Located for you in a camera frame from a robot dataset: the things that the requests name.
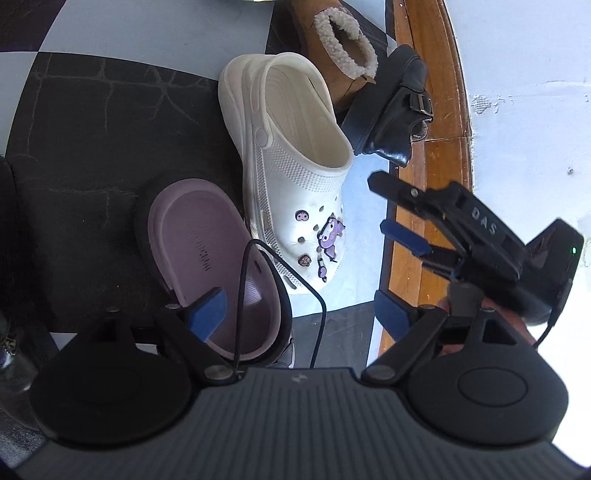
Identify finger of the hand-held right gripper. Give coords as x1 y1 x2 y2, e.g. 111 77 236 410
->
380 220 463 278
368 170 456 223

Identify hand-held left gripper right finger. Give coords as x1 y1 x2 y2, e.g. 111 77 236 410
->
361 290 532 386

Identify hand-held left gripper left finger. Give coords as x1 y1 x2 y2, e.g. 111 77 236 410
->
83 286 241 386

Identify purple cartoon clog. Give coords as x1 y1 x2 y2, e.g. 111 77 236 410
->
134 179 294 367

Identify white clog small figure charms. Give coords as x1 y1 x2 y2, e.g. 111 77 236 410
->
218 52 355 294

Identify tan fleece-lined slipper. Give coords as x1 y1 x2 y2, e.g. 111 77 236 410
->
290 0 380 112

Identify person's right hand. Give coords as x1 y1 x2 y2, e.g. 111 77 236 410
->
482 298 539 348

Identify black and white checkered mat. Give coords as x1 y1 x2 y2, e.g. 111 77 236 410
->
0 0 402 370

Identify black cable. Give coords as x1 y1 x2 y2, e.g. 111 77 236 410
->
233 239 328 370
533 279 575 349

